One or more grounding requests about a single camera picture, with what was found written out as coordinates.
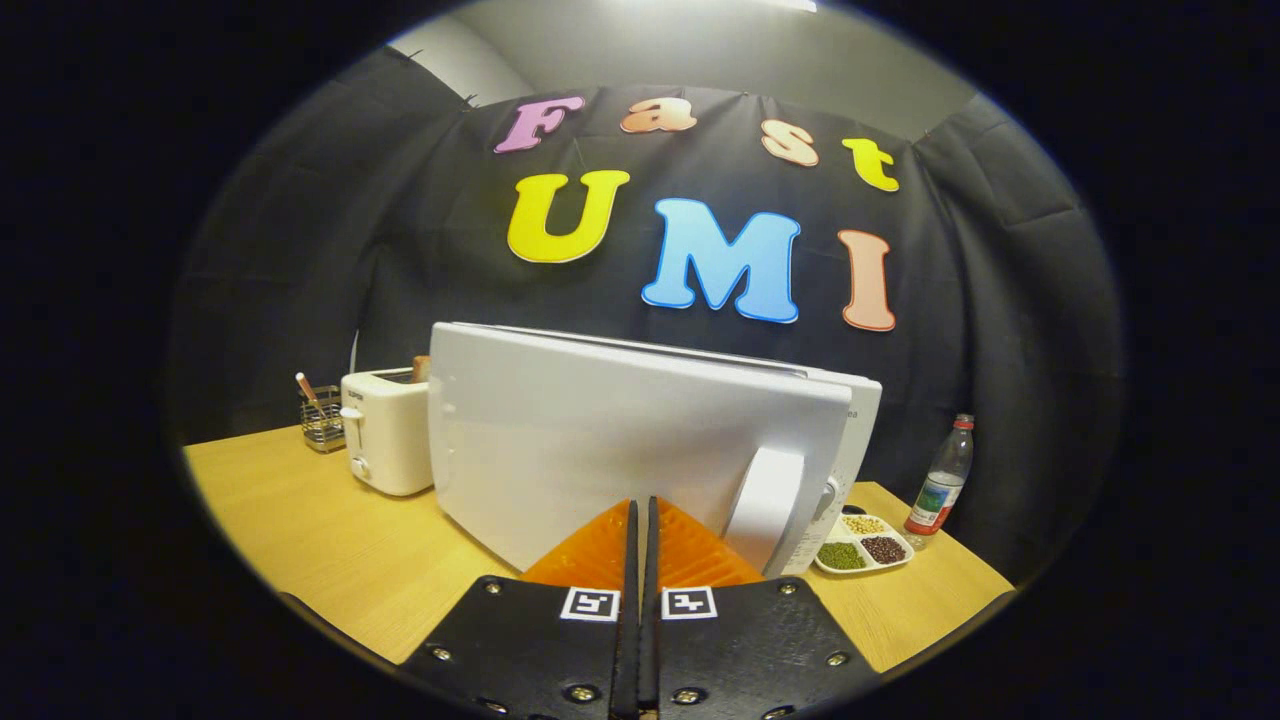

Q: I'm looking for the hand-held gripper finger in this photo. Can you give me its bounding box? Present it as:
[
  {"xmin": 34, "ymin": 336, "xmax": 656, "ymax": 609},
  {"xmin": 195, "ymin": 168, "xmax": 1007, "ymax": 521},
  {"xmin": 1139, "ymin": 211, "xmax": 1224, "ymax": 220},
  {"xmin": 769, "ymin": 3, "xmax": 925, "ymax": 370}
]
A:
[
  {"xmin": 640, "ymin": 496, "xmax": 883, "ymax": 720},
  {"xmin": 400, "ymin": 498, "xmax": 641, "ymax": 720}
]

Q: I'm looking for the white toaster oven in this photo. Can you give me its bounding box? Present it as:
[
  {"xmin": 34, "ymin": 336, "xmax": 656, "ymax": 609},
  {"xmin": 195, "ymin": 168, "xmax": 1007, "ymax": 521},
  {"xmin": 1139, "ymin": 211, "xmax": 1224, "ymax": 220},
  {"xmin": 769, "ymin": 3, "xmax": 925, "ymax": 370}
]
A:
[{"xmin": 427, "ymin": 320, "xmax": 885, "ymax": 579}]

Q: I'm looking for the white bread toaster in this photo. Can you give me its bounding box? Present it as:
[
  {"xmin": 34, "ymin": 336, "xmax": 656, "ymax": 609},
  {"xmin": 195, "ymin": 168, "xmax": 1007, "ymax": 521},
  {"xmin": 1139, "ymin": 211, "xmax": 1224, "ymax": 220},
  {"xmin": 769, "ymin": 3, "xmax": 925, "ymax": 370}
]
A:
[{"xmin": 340, "ymin": 367, "xmax": 436, "ymax": 497}]

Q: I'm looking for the white divided dish of beans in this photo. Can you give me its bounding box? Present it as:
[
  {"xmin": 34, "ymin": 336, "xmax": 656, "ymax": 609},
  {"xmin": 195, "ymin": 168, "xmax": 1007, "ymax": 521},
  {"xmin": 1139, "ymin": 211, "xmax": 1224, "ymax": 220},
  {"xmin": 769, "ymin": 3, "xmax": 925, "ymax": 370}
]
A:
[{"xmin": 812, "ymin": 511, "xmax": 916, "ymax": 576}]

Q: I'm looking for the clear water bottle red cap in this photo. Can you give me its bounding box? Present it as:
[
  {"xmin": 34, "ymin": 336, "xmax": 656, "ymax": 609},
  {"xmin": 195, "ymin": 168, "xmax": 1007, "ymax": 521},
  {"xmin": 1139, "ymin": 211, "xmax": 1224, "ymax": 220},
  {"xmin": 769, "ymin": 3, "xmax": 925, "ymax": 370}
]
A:
[{"xmin": 903, "ymin": 414, "xmax": 976, "ymax": 549}]

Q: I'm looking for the black backdrop cloth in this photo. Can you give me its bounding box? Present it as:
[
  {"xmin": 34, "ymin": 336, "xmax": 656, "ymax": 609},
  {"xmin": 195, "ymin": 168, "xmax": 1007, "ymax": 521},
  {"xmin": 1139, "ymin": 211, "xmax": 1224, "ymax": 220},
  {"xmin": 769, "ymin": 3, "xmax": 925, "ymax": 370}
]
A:
[{"xmin": 165, "ymin": 45, "xmax": 1126, "ymax": 581}]

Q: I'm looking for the wire mesh utensil holder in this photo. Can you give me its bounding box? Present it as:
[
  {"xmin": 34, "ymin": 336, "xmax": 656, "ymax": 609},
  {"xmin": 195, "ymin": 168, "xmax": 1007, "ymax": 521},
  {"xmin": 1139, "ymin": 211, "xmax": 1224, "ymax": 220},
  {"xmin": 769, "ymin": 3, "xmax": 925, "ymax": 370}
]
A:
[{"xmin": 300, "ymin": 385, "xmax": 346, "ymax": 454}]

